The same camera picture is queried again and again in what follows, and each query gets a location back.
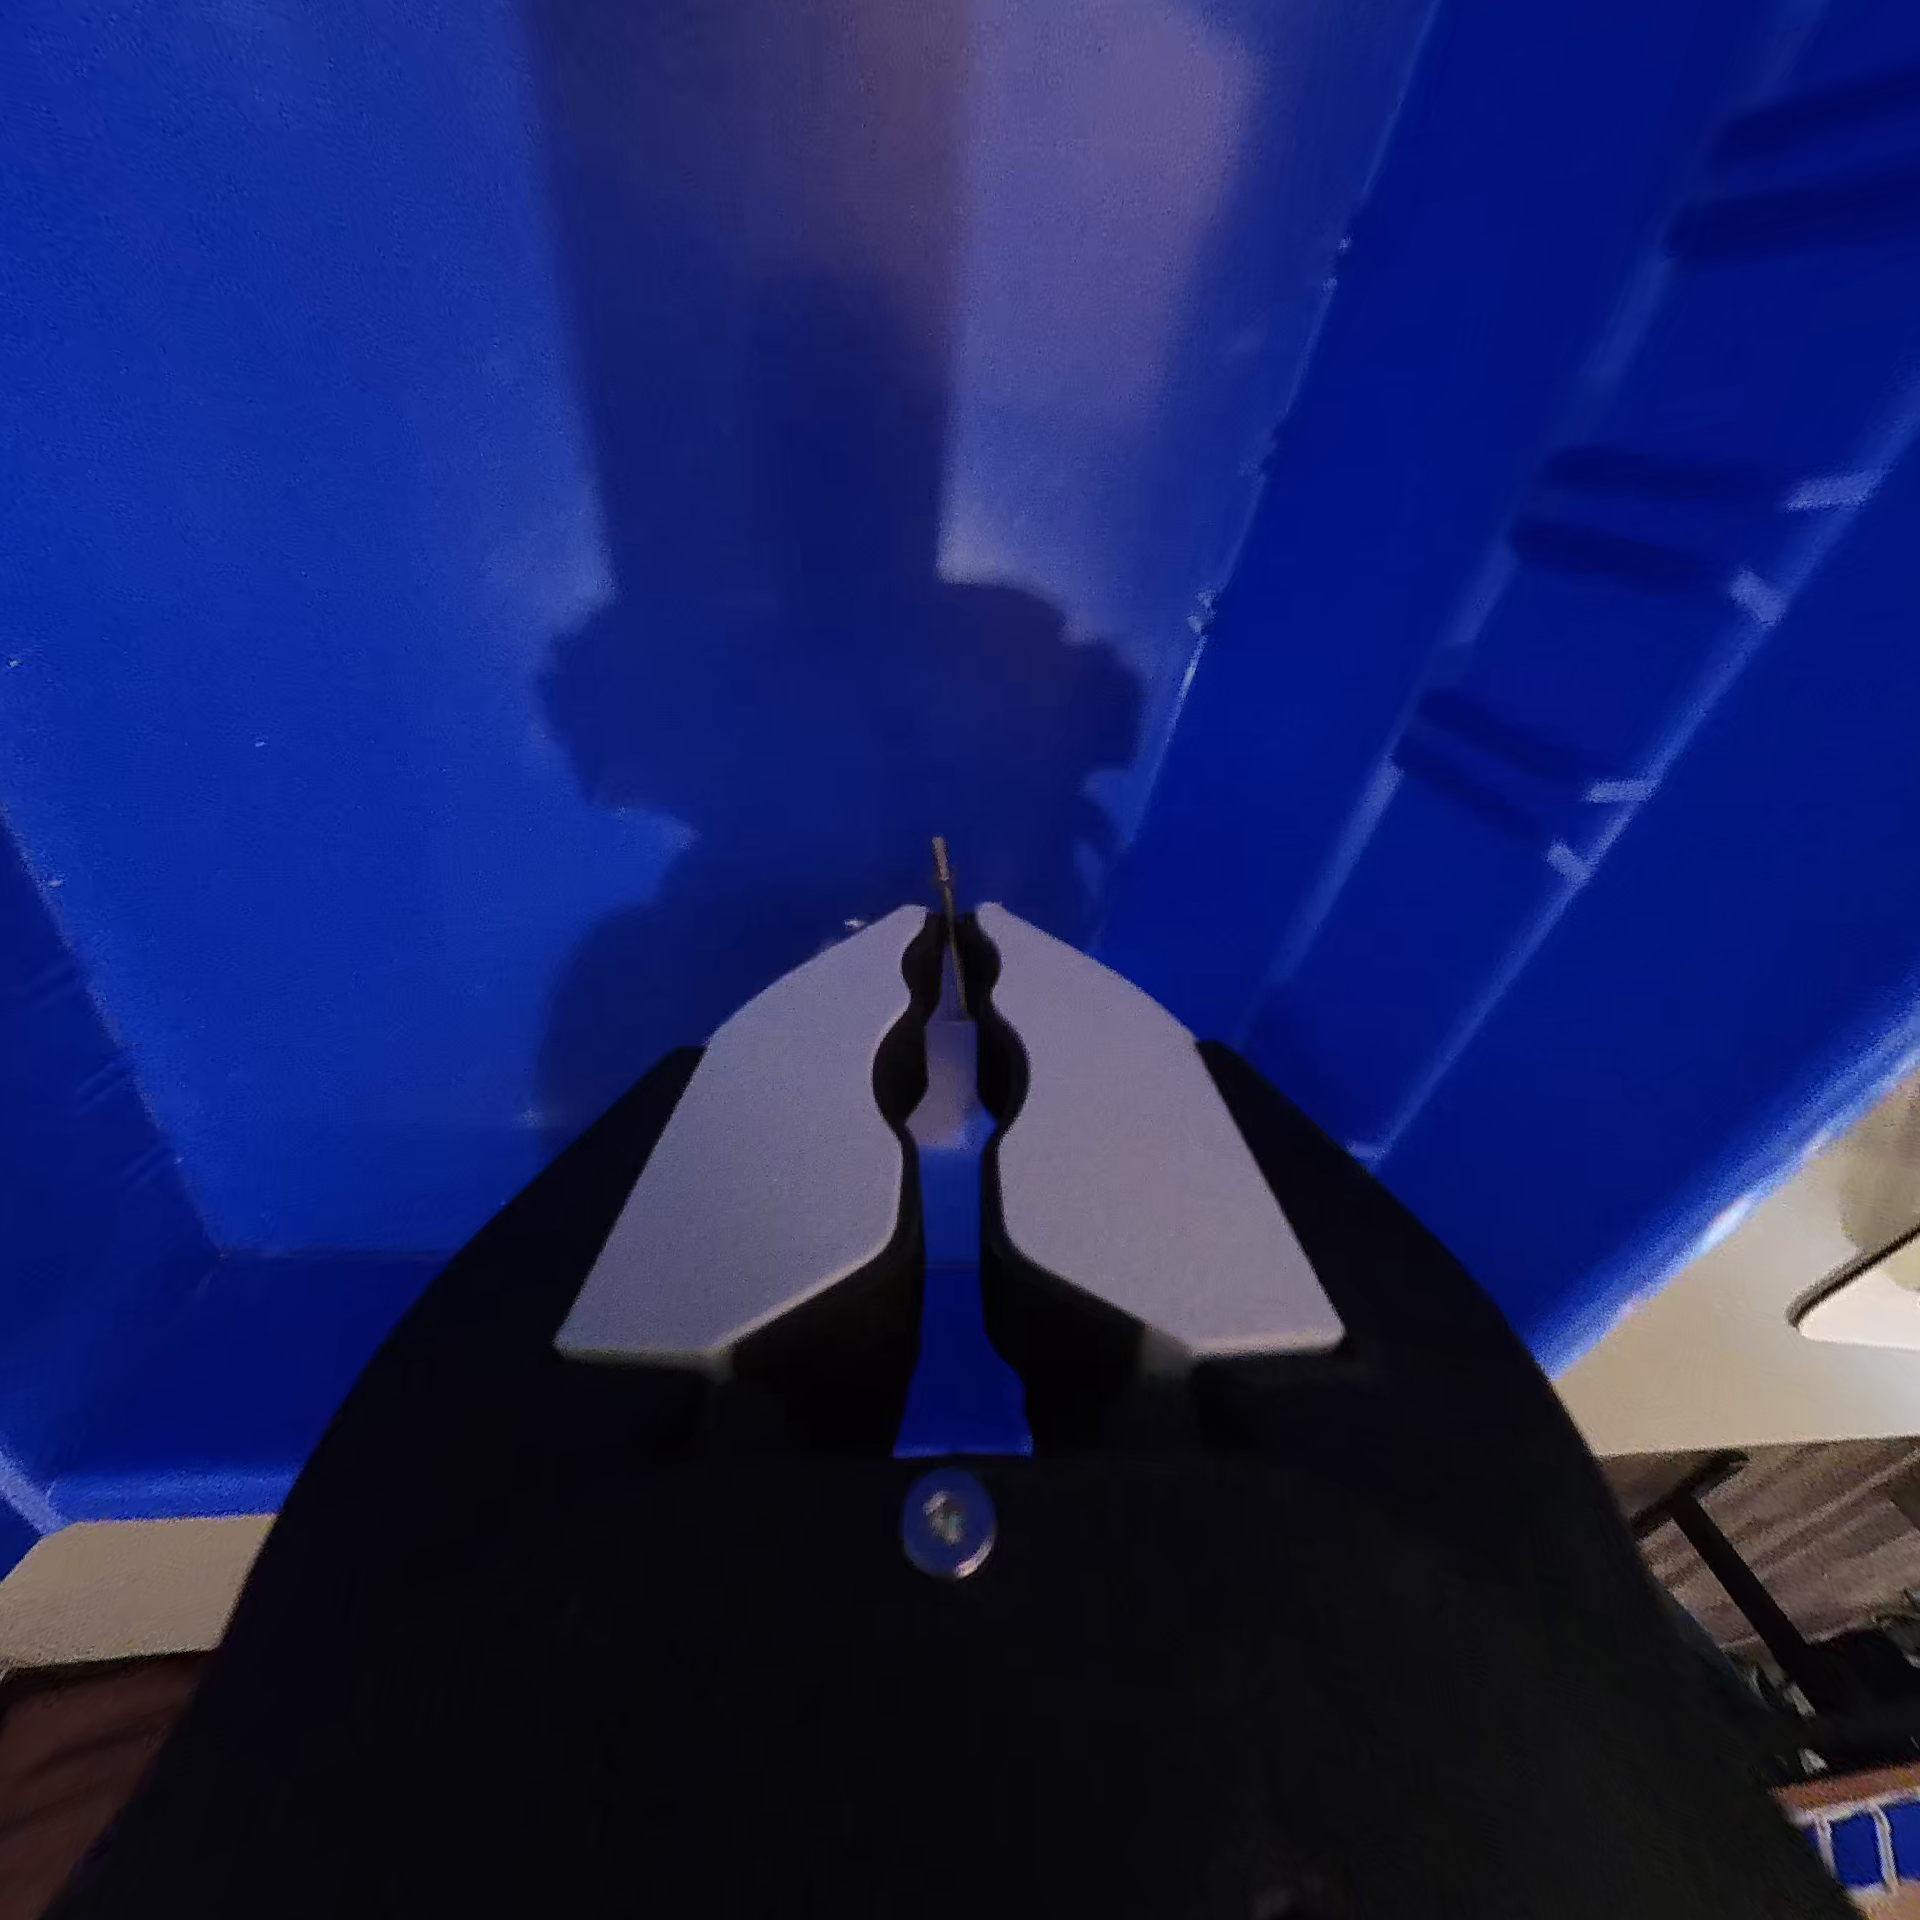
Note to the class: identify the small metal bolt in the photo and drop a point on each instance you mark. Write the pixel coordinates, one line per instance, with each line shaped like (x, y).
(946, 902)

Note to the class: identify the blue plastic bin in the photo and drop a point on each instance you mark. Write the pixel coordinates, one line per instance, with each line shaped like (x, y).
(300, 452)

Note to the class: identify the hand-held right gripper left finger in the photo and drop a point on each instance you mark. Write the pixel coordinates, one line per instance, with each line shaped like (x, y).
(720, 1172)

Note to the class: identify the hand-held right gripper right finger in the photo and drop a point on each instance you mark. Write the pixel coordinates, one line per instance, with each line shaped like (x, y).
(1156, 1172)

